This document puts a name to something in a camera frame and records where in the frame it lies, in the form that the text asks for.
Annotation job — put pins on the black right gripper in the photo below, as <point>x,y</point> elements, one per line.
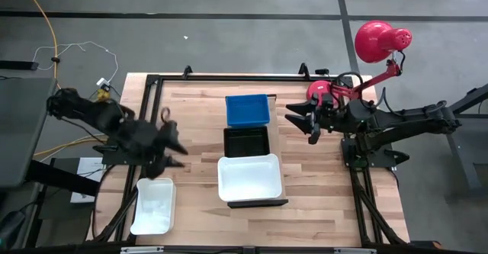
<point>331,113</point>

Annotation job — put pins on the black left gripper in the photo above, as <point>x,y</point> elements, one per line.
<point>160,141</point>

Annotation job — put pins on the blue perforated plastic basket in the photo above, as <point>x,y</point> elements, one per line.
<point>247,107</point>

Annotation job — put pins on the black perforated plastic basket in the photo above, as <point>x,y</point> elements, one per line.
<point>246,143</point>

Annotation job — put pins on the white plastic basket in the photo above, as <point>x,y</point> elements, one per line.
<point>152,208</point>
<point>248,177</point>

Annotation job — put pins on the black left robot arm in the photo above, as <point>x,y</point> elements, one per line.
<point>114,128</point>

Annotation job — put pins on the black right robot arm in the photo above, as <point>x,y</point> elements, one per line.
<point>404,122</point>

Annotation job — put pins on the white paper box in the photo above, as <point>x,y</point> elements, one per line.
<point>89,170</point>

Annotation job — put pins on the yellow plug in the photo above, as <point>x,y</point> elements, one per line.
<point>103,95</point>

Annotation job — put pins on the white power adapter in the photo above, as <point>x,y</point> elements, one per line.
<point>103,82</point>

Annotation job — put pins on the red desk lamp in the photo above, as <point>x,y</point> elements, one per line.
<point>377,40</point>

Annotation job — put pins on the black beam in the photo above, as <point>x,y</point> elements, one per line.
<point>61,177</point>

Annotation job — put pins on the black bar with silver ends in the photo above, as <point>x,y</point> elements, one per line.
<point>248,250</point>

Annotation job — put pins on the grey side table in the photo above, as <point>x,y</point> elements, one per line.
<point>23,139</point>

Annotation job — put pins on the grey metal stand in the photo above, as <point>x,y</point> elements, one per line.
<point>465,158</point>

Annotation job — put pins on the black power strip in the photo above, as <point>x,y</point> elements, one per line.
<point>17,65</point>

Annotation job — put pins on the black rounded device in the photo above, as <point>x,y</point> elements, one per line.
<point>9,227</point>

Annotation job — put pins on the wooden shelf with black frame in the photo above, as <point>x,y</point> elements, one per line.
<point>275,139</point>

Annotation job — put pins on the black frame bracket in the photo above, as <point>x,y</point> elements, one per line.
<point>187,72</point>
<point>304,70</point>

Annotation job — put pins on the small black camera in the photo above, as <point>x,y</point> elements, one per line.
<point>322,71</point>

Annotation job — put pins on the black metal rig frame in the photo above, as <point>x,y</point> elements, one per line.
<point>251,78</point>

